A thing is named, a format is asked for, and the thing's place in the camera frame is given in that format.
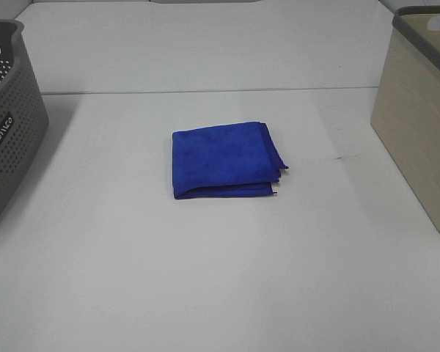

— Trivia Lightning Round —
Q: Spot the blue towel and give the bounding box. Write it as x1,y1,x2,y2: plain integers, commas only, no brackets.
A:
172,122,288,199

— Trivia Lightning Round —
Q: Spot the grey perforated plastic basket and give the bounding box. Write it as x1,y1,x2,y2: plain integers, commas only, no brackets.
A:
0,20,49,216

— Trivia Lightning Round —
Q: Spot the beige plastic basket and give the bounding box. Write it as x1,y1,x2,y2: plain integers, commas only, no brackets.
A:
370,5,440,234

